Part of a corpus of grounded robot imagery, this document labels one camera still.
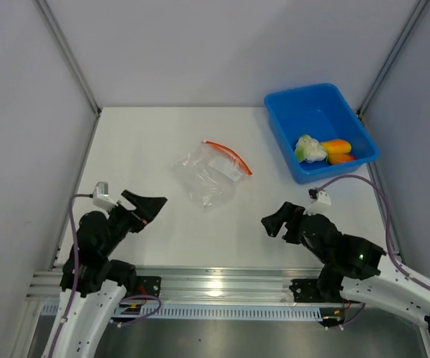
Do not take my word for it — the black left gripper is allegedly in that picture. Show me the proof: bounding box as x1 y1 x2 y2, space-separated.
101 189 166 256

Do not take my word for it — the white green cauliflower toy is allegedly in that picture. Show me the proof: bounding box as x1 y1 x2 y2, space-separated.
294 134 327 163

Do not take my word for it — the clear zip top bag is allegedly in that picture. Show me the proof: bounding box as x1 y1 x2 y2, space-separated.
171 140 253 211

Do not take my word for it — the orange red mango toy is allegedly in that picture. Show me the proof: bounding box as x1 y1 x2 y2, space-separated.
327 153 356 166

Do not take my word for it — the yellow orange mango toy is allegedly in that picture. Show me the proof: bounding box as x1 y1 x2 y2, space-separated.
320 139 352 154

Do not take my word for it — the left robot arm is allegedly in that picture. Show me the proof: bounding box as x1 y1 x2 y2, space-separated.
42 182 168 357

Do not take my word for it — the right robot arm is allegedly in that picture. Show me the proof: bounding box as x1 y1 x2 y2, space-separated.
261 202 430 335

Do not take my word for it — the blue plastic bin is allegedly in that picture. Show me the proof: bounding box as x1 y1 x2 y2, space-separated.
264 83 379 184

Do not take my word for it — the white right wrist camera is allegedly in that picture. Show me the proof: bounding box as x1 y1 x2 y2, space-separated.
306 188 332 216

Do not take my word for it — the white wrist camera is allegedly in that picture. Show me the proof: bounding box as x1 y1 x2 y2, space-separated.
92 181 116 213
306 188 332 216

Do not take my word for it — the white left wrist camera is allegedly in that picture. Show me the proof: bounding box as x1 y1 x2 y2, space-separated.
92 181 116 213

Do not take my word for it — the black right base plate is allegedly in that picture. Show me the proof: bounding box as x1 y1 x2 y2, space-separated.
288 278 326 304

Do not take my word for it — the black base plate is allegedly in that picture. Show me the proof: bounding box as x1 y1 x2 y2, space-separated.
132 276 162 297
288 278 326 304

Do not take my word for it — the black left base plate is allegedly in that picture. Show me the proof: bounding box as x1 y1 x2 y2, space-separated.
132 276 162 297

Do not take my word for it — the aluminium mounting rail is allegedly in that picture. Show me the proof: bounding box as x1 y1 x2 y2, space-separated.
26 265 350 304

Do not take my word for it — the white slotted cable duct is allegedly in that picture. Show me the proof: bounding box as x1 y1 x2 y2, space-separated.
41 302 323 322

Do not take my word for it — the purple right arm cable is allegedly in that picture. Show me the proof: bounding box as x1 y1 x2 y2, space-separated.
311 174 430 304

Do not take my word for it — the left aluminium frame post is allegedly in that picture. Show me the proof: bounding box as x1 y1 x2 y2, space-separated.
33 0 101 117

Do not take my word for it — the aluminium frame post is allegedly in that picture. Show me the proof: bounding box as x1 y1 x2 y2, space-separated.
33 0 101 117
355 0 430 122

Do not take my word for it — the right aluminium frame post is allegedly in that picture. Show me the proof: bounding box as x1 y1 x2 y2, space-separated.
355 0 430 122

